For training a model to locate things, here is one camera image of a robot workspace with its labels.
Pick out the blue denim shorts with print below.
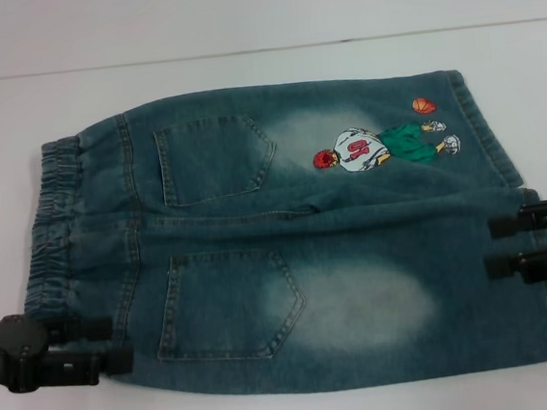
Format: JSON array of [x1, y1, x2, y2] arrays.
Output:
[[5, 58, 547, 408]]

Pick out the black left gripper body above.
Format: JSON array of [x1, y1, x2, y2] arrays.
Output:
[[0, 311, 56, 396]]

